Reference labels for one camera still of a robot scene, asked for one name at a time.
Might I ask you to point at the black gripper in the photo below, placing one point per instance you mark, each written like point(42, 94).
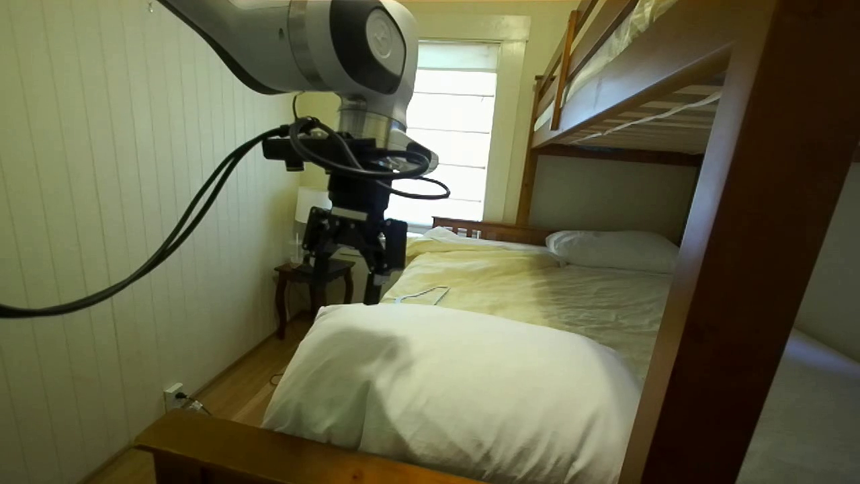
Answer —
point(356, 219)

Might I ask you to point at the large white pillow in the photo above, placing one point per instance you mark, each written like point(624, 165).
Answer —
point(457, 389)

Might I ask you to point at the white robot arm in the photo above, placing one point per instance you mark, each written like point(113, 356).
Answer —
point(367, 55)

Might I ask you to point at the small white far pillow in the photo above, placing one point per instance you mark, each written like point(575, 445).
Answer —
point(641, 250)

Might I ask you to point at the dark wooden side table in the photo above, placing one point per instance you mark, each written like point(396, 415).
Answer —
point(289, 275)

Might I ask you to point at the yellow bed comforter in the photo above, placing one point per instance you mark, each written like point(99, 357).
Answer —
point(617, 306)

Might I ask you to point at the window with white blinds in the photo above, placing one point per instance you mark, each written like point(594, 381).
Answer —
point(465, 111)

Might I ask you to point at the upper bunk mattress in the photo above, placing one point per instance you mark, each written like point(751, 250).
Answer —
point(598, 29)

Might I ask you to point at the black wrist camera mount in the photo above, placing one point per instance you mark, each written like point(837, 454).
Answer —
point(344, 154)

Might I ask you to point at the wall power outlet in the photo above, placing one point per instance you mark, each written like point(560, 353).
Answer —
point(175, 395)

